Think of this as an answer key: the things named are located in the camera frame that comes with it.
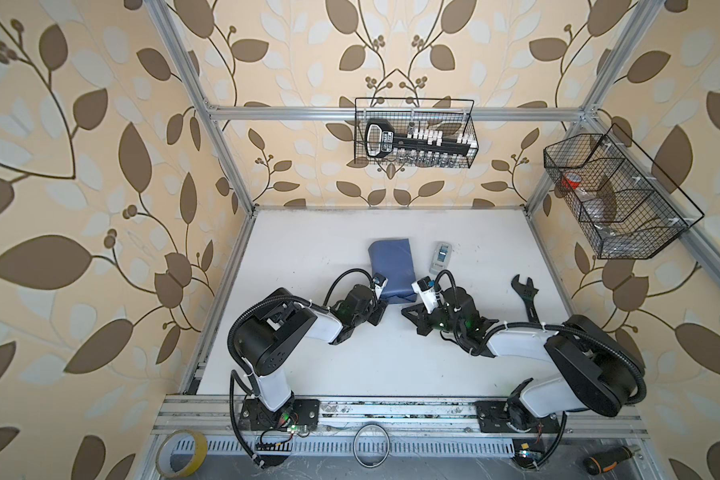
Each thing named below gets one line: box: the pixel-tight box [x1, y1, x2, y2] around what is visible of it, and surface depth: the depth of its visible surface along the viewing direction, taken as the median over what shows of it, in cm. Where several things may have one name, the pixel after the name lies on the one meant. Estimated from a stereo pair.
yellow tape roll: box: [155, 429, 208, 479], surface depth 68 cm
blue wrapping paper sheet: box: [368, 238, 417, 304], surface depth 101 cm
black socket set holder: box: [365, 118, 478, 158], surface depth 85 cm
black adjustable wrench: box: [511, 274, 541, 324], surface depth 97 cm
